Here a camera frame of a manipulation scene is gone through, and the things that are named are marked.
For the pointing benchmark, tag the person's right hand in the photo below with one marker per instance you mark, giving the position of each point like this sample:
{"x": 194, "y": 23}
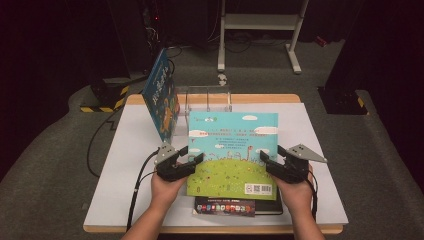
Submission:
{"x": 298, "y": 195}

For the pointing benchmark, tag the teal meadow picture book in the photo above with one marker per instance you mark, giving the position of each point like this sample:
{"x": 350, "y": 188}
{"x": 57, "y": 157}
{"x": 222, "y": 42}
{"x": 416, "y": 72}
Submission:
{"x": 233, "y": 150}

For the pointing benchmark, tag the small red object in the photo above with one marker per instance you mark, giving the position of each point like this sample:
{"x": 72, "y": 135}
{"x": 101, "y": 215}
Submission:
{"x": 321, "y": 41}

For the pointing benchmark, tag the clear acrylic book rack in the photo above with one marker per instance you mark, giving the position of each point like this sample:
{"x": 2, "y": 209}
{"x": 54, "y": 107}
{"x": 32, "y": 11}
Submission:
{"x": 213, "y": 100}

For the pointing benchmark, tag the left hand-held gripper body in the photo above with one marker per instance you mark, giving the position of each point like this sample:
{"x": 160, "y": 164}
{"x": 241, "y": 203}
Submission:
{"x": 170, "y": 168}

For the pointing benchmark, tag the white metal stand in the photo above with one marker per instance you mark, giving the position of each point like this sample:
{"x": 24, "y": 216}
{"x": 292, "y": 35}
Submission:
{"x": 260, "y": 21}

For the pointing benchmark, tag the white table mat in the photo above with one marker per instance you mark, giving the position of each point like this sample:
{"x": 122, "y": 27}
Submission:
{"x": 306, "y": 133}

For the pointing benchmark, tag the black equipment rack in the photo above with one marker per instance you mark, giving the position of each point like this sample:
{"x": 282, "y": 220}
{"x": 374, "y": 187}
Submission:
{"x": 153, "y": 20}

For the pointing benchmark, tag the small white floor object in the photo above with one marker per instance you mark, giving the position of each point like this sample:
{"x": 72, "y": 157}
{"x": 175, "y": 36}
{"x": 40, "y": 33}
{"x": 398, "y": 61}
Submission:
{"x": 222, "y": 79}

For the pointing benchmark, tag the person's left hand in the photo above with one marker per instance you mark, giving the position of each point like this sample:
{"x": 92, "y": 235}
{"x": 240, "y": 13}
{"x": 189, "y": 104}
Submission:
{"x": 165, "y": 193}

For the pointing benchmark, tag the blue animal picture book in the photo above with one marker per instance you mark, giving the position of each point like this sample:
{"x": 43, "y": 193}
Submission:
{"x": 161, "y": 96}

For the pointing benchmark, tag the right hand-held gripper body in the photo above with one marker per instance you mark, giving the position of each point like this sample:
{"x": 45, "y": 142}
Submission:
{"x": 293, "y": 170}

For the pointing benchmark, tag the black yellow-striped stand base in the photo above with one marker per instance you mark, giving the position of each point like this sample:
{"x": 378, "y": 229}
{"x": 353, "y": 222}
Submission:
{"x": 343, "y": 101}
{"x": 106, "y": 96}

